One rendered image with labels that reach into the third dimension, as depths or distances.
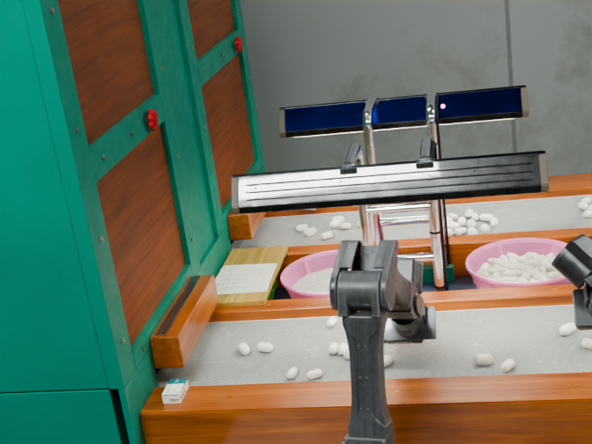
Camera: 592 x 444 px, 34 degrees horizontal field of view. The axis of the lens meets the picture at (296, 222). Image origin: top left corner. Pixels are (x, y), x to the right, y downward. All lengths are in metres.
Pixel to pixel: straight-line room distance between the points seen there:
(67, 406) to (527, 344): 0.89
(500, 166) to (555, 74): 1.76
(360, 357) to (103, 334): 0.49
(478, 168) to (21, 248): 0.86
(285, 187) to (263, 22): 1.71
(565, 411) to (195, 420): 0.66
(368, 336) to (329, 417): 0.31
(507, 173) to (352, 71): 1.77
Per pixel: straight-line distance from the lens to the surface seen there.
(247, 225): 2.50
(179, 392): 1.84
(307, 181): 1.91
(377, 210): 2.09
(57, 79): 1.60
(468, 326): 2.04
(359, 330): 1.49
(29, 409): 1.88
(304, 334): 2.08
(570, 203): 2.70
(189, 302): 2.02
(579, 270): 1.61
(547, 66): 3.61
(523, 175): 1.87
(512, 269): 2.31
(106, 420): 1.83
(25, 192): 1.68
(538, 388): 1.76
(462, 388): 1.77
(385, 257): 1.50
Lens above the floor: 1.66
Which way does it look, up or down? 20 degrees down
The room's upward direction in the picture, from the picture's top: 8 degrees counter-clockwise
